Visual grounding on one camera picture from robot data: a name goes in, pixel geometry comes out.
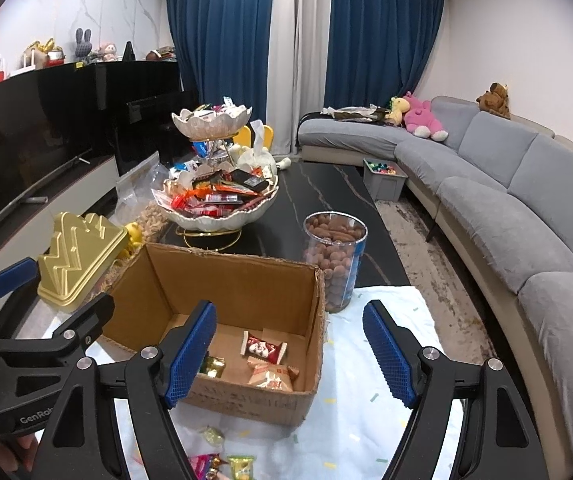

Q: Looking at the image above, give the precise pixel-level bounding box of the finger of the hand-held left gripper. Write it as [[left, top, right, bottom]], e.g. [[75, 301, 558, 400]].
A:
[[0, 294, 116, 356], [0, 256, 42, 321]]

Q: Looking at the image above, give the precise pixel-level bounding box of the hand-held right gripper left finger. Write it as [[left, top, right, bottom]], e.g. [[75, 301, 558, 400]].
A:
[[36, 301, 218, 480]]

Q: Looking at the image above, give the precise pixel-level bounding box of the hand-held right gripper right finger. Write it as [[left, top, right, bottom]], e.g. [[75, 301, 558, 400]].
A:
[[363, 300, 542, 480]]

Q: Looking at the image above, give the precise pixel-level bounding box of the white red snack packet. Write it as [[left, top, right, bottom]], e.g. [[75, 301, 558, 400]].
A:
[[243, 331, 288, 365]]

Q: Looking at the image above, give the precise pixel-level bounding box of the rose gold snack packet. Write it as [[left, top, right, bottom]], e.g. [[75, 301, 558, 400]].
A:
[[246, 362, 299, 392]]

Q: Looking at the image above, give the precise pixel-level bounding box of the brown cardboard box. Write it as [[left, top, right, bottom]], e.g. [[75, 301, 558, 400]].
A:
[[99, 242, 328, 427]]

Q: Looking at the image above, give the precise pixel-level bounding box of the pink snack packet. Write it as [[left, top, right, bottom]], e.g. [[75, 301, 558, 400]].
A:
[[189, 454, 222, 480]]

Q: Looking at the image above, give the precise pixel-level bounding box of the green snack packet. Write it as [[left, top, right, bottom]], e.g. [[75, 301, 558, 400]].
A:
[[227, 455, 257, 480]]

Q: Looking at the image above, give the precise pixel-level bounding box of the heap of assorted bowl snacks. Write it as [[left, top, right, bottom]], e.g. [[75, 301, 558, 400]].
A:
[[159, 157, 272, 218]]

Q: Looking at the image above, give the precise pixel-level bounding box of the person's left hand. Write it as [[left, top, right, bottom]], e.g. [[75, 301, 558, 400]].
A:
[[0, 432, 40, 478]]

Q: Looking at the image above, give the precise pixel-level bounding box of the gold lid candy container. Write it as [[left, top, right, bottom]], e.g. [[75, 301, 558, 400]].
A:
[[36, 211, 132, 313]]

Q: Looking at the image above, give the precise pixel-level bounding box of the light blue sprinkle tablecloth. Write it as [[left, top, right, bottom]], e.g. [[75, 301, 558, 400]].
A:
[[86, 284, 467, 480]]

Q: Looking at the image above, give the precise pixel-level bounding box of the small yellow toy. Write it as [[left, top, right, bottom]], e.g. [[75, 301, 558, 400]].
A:
[[124, 222, 144, 256]]

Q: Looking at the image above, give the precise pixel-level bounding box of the clear round chocolate jar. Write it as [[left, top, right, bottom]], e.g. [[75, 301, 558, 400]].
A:
[[302, 211, 368, 313]]

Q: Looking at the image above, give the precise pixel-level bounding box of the grey television cabinet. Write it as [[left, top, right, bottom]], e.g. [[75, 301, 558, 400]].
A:
[[0, 152, 120, 281]]

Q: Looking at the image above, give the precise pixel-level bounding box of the clear bag of peanuts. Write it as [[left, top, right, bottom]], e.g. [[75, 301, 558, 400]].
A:
[[116, 152, 180, 246]]

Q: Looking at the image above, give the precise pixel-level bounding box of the black television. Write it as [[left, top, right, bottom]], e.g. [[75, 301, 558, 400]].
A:
[[0, 67, 98, 256]]

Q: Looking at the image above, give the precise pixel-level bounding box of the grey storage bin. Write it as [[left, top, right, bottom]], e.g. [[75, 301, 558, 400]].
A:
[[363, 158, 409, 203]]

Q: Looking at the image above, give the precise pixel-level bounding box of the grey sectional sofa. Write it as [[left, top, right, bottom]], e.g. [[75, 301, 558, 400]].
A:
[[297, 95, 573, 461]]

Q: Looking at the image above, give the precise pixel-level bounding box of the white plush toy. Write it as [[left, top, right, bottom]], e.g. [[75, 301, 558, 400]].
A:
[[236, 144, 292, 176]]

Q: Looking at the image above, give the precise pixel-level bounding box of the white tiered shell bowl stand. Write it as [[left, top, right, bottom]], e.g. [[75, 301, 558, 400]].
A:
[[150, 102, 281, 251]]

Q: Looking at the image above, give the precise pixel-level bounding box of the gold bow ornament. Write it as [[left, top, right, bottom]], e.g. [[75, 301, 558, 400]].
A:
[[34, 37, 62, 58]]

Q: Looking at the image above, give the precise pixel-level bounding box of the grey bunny plush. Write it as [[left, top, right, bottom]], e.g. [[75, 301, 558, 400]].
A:
[[73, 27, 93, 63]]

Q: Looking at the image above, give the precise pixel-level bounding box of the pink plush toy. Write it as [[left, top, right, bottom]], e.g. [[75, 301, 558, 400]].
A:
[[403, 91, 449, 142]]

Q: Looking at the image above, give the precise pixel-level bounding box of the dark clothes pile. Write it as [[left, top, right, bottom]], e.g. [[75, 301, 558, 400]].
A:
[[320, 105, 392, 123]]

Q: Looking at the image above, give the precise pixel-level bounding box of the heap of small wrapped candies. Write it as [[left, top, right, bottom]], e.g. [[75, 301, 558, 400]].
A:
[[181, 96, 250, 121]]

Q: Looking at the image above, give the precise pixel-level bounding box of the yellow plush toy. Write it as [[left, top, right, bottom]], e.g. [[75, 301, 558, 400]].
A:
[[383, 96, 411, 127]]

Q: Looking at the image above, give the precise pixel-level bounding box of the brown plush bear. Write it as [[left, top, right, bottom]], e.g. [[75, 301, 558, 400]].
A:
[[476, 82, 512, 121]]

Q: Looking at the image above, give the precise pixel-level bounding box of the white sheer curtain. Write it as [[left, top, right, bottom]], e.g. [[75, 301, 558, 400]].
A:
[[266, 0, 334, 158]]

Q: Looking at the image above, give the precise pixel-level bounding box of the blue curtain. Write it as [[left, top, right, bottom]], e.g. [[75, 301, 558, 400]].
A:
[[323, 0, 447, 111], [160, 0, 281, 156]]

